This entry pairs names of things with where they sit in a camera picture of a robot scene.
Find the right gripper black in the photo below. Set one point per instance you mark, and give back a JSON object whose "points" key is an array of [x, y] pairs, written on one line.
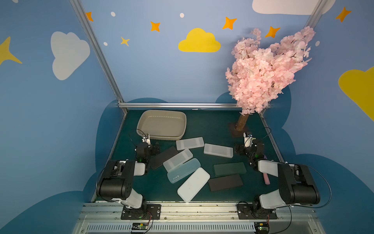
{"points": [[240, 148]]}

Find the left controller board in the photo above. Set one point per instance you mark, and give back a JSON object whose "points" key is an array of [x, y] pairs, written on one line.
{"points": [[140, 226]]}

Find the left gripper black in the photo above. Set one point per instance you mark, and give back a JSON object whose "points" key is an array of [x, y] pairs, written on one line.
{"points": [[155, 148]]}

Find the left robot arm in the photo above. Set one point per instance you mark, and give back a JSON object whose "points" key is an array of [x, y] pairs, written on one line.
{"points": [[115, 184]]}

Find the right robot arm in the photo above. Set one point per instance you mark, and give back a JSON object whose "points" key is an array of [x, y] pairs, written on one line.
{"points": [[296, 185]]}

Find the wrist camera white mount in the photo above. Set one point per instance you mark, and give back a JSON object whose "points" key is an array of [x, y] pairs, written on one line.
{"points": [[248, 138], [146, 139]]}

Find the beige storage box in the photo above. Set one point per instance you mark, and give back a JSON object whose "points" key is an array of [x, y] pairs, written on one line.
{"points": [[162, 124]]}

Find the white pencil case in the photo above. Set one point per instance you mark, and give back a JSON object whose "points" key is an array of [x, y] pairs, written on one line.
{"points": [[191, 187]]}

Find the pink purple toy shovel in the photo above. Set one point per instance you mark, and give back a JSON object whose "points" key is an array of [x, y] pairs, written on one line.
{"points": [[266, 179]]}

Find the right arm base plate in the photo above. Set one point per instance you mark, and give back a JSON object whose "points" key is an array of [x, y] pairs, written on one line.
{"points": [[248, 211]]}

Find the light blue pencil case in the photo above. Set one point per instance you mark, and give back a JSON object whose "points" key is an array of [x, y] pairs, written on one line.
{"points": [[183, 170]]}

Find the clear pencil case upper right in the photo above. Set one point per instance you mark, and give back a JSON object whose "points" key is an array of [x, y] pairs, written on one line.
{"points": [[218, 150]]}

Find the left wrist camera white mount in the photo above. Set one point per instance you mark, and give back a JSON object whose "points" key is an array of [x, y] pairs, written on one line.
{"points": [[146, 139]]}

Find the pink cherry blossom tree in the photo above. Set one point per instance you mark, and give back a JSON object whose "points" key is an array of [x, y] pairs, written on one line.
{"points": [[259, 75]]}

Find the controller board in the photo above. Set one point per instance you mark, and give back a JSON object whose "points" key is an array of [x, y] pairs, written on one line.
{"points": [[261, 227], [140, 226]]}

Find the black pencil case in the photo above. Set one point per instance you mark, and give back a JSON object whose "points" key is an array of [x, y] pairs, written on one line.
{"points": [[225, 182]]}

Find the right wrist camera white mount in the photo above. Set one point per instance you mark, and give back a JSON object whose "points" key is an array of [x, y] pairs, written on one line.
{"points": [[248, 138]]}

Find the right controller board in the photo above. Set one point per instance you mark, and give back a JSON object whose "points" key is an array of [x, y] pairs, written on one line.
{"points": [[261, 227]]}

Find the dark grey pencil case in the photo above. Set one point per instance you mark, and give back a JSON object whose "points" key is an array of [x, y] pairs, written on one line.
{"points": [[159, 159]]}

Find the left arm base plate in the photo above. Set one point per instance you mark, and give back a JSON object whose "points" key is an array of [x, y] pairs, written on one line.
{"points": [[149, 211]]}

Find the dark green pencil case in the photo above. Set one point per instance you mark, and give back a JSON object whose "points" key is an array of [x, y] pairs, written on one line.
{"points": [[229, 169]]}

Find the clear pencil case upper left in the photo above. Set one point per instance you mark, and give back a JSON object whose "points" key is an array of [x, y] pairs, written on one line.
{"points": [[190, 143]]}

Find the clear frosted pencil case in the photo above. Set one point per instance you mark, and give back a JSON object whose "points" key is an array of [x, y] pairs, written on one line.
{"points": [[178, 160]]}

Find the aluminium front rail frame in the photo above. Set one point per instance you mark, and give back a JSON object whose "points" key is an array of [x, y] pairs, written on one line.
{"points": [[195, 218]]}

